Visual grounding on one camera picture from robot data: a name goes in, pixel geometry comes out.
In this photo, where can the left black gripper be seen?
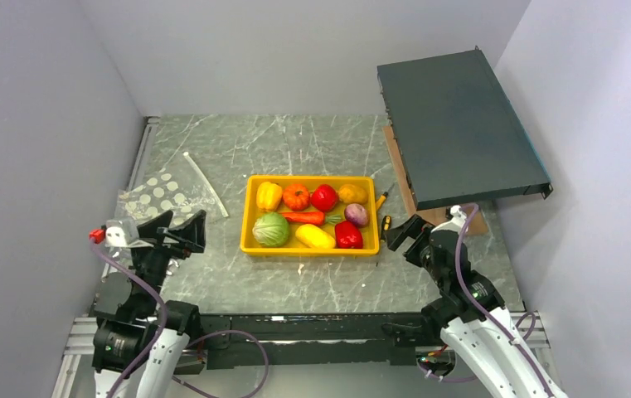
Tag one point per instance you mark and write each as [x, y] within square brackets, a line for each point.
[189, 236]

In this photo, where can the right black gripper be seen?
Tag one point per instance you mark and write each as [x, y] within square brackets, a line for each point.
[410, 227]

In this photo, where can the clear dotted zip top bag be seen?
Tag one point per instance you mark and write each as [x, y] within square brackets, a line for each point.
[181, 187]

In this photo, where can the purple toy onion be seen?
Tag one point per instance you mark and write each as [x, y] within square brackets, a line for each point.
[357, 215]

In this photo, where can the red bell pepper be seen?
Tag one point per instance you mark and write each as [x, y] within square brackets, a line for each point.
[348, 236]

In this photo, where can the red toy tomato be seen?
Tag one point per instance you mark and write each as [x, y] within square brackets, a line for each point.
[324, 198]

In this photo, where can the yellow bell pepper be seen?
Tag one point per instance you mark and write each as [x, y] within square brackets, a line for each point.
[268, 196]

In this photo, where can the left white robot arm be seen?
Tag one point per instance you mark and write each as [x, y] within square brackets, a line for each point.
[140, 337]

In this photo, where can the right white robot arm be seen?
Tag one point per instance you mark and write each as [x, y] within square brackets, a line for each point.
[470, 317]

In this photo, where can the brown toy potato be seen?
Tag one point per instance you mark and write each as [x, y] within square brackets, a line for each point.
[352, 194]

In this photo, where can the green toy cabbage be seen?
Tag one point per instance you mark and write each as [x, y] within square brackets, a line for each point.
[271, 230]

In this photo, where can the orange toy carrot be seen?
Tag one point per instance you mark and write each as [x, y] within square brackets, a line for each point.
[316, 218]

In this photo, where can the yellow plastic tray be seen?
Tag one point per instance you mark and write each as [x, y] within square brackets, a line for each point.
[293, 247]

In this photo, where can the dark green rack box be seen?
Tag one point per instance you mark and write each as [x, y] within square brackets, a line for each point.
[459, 138]

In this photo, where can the orange toy pumpkin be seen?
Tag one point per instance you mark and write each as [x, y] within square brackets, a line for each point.
[296, 197]

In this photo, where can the yellow handled screwdriver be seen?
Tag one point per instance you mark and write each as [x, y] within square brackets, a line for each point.
[384, 198]

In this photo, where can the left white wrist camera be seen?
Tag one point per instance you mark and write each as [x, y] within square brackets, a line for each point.
[121, 233]

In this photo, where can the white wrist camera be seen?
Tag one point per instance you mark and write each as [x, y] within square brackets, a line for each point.
[456, 222]
[121, 233]

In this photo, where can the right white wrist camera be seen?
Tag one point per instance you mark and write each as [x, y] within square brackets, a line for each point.
[456, 222]

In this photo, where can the aluminium side rail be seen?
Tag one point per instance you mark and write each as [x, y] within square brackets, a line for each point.
[144, 150]

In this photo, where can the black base frame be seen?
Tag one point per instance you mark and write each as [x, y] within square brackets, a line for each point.
[281, 339]

